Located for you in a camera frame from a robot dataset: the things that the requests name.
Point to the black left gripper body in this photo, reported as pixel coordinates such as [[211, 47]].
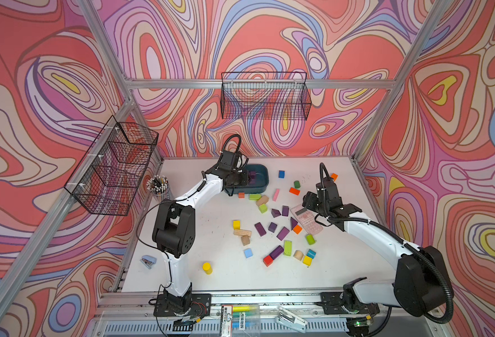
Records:
[[238, 178]]

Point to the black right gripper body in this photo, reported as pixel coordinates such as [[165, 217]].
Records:
[[312, 203]]

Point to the purple small cube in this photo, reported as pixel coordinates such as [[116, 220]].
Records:
[[272, 227]]

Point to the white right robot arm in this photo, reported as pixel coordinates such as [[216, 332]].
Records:
[[421, 285]]

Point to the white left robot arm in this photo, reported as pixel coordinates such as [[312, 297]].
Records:
[[174, 229]]

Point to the teal plastic storage bin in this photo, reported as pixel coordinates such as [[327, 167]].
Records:
[[256, 185]]

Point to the pink calculator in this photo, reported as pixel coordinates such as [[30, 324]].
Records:
[[306, 219]]

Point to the red-orange wooden block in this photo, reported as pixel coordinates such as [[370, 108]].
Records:
[[294, 191]]

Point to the light green flat block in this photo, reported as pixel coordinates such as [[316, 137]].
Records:
[[255, 197]]

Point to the purple prism near calculator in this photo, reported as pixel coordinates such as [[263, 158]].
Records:
[[293, 223]]

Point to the orange small block centre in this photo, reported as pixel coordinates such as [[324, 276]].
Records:
[[297, 229]]

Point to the green cylinder near calculator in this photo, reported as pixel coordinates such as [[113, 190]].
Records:
[[310, 239]]

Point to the natural wood block rear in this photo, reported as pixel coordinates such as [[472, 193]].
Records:
[[263, 200]]

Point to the pink long wooden block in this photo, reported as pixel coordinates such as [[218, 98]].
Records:
[[276, 194]]

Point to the teal small cube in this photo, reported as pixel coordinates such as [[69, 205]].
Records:
[[311, 254]]

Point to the natural wood cylinder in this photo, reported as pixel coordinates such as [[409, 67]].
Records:
[[298, 255]]

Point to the light green rectangular block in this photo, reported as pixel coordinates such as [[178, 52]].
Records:
[[287, 248]]

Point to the yellow small cube front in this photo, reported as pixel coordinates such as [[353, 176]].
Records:
[[307, 261]]

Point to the natural wood long block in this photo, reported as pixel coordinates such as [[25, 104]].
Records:
[[242, 233]]

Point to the purple long brick front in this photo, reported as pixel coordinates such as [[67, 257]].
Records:
[[279, 250]]

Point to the pen holder cup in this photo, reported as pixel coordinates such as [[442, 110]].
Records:
[[159, 187]]

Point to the natural wood small block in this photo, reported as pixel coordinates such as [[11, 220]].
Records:
[[245, 240]]

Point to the red wooden cube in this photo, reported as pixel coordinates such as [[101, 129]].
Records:
[[268, 260]]

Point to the light blue wooden cube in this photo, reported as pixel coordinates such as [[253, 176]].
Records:
[[248, 253]]

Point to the yellow wooden cylinder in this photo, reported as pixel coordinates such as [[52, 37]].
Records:
[[207, 268]]

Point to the clear plastic stapler front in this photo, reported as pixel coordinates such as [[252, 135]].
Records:
[[290, 320]]

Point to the marker box front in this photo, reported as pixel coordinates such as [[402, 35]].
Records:
[[237, 320]]

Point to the black wire basket back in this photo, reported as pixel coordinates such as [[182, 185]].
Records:
[[265, 95]]

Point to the black wire basket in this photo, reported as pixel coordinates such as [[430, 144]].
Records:
[[265, 95], [107, 180]]

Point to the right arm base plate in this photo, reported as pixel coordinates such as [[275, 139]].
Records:
[[344, 303]]

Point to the black wire basket left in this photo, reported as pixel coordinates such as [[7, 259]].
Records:
[[107, 180]]

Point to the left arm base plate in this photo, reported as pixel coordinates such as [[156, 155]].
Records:
[[190, 305]]

